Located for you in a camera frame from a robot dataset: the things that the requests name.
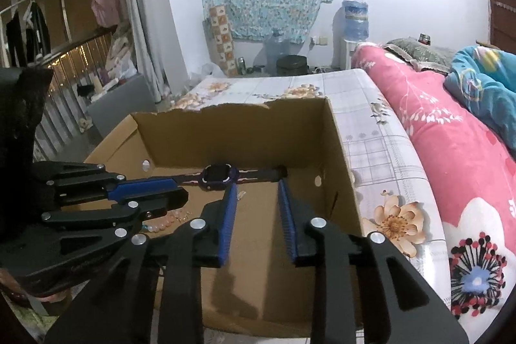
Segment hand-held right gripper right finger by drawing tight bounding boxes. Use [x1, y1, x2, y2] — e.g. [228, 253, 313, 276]
[277, 178, 470, 344]

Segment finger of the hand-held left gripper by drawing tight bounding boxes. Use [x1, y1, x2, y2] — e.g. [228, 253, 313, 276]
[32, 162, 181, 208]
[0, 188, 190, 281]

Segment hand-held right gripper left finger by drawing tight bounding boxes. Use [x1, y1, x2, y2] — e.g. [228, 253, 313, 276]
[44, 183, 238, 344]

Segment pink beaded bracelet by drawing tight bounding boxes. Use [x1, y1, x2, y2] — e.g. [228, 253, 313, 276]
[141, 209, 193, 232]

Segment dark blue smartwatch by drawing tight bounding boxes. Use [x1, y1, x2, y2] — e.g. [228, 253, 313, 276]
[173, 163, 288, 192]

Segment cardboard box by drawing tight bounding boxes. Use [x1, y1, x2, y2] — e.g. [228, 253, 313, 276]
[60, 96, 363, 339]

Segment metal railing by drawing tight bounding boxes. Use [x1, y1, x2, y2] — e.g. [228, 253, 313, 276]
[34, 32, 117, 163]

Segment black hanging garment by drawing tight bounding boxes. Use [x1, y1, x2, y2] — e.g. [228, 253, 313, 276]
[6, 1, 51, 66]

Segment floral tablecloth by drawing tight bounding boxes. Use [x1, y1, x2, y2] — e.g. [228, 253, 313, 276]
[171, 69, 452, 308]

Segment beige fabric bundle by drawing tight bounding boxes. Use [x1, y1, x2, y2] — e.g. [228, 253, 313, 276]
[105, 25, 138, 81]

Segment white plastic bag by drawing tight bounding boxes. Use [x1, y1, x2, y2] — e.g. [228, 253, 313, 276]
[189, 62, 220, 81]

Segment pink hanging garment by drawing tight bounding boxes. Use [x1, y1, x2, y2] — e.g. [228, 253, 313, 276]
[92, 0, 124, 26]

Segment black pot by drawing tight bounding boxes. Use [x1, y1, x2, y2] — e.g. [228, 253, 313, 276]
[276, 54, 310, 76]

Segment orange patchwork cloth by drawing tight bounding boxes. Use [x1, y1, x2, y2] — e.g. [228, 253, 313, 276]
[207, 5, 238, 78]

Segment pink floral quilt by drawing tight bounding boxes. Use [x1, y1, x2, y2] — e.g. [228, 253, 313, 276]
[351, 43, 516, 332]

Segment white curtain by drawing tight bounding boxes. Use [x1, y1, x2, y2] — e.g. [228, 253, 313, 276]
[121, 0, 188, 103]

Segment clear blue water jug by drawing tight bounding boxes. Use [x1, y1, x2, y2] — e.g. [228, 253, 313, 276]
[264, 29, 290, 66]

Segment white water dispenser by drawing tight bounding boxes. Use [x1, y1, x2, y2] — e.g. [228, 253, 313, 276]
[342, 38, 363, 71]

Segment blue water dispenser bottle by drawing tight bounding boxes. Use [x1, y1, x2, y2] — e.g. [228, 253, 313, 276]
[342, 0, 370, 40]

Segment green patterned pillow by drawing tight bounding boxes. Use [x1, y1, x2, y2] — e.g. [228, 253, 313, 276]
[383, 37, 456, 73]

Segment blue printed blanket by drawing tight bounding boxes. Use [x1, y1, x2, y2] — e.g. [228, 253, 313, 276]
[443, 45, 516, 159]

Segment brown door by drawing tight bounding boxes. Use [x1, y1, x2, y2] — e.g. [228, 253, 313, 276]
[483, 0, 516, 46]

